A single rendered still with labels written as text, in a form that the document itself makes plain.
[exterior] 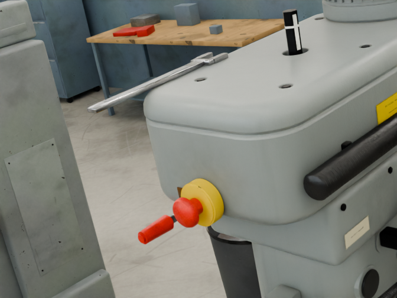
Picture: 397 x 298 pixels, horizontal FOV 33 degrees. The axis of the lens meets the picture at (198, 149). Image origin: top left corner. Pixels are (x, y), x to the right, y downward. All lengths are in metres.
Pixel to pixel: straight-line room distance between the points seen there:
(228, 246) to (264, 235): 2.17
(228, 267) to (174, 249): 1.25
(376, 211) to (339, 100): 0.20
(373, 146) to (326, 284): 0.25
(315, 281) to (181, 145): 0.30
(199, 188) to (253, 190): 0.07
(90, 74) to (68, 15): 0.78
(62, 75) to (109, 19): 0.88
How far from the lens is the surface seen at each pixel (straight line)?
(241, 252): 3.13
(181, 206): 0.83
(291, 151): 0.79
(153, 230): 0.94
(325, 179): 0.78
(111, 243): 4.72
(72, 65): 8.37
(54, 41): 8.23
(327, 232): 0.90
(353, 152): 0.83
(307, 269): 1.01
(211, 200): 0.84
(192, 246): 4.43
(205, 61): 0.99
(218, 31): 6.21
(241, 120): 0.78
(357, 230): 0.94
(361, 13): 1.09
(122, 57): 8.35
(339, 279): 1.01
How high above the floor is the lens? 2.13
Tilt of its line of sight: 21 degrees down
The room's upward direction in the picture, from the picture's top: 11 degrees counter-clockwise
